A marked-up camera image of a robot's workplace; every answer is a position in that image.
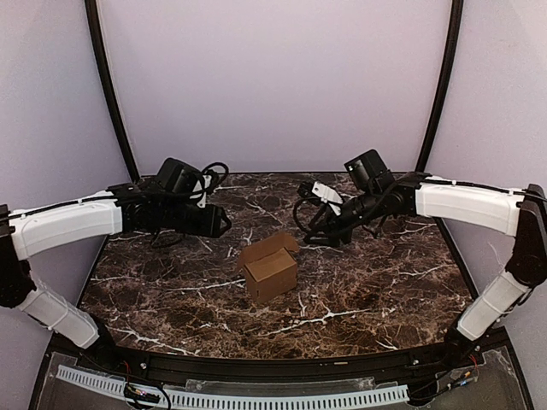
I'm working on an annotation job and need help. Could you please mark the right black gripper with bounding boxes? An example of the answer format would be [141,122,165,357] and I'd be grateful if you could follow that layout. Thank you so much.
[303,188,383,248]

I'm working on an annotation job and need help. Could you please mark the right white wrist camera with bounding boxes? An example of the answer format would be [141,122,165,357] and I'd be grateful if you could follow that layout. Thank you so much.
[311,181,344,216]

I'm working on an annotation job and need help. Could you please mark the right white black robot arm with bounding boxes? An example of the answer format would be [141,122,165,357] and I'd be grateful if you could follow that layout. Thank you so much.
[301,149,546,371]

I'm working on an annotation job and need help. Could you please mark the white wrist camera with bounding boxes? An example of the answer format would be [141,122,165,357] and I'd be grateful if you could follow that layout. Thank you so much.
[190,174,213,208]
[311,181,344,216]

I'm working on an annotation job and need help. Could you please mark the black front rail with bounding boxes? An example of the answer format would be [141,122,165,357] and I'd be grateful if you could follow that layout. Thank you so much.
[50,332,505,388]

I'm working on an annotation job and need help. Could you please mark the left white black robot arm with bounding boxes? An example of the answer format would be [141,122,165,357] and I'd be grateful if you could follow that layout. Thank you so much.
[1,158,232,372]

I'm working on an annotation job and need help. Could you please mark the white slotted cable duct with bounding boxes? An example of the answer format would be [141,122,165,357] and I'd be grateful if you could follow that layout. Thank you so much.
[56,365,409,409]

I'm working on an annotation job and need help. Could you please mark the left black camera cable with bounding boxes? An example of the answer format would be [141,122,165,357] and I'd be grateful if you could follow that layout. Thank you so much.
[149,161,231,249]

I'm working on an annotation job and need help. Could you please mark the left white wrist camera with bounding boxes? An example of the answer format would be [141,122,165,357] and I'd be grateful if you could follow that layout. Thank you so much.
[190,174,213,208]

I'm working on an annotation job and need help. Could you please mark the black frame post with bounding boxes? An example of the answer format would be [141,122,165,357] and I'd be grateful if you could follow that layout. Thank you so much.
[415,0,464,172]
[84,0,140,182]

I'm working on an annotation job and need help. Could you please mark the left black frame post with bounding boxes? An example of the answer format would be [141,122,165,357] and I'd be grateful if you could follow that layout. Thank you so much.
[84,0,140,182]

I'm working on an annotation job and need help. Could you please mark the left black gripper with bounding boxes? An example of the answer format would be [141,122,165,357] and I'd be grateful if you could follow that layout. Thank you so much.
[160,200,232,239]

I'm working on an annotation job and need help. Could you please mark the right black camera cable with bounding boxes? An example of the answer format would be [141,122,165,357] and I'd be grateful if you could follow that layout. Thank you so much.
[292,182,338,240]

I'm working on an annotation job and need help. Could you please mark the right black frame post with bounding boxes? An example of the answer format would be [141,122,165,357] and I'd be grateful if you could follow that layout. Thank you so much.
[415,0,464,172]

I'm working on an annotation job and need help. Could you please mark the brown cardboard box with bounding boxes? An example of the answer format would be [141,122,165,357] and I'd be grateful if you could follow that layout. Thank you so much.
[236,231,299,304]

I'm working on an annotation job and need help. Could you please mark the black camera cable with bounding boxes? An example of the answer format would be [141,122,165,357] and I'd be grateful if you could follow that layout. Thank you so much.
[292,182,338,240]
[149,161,231,249]

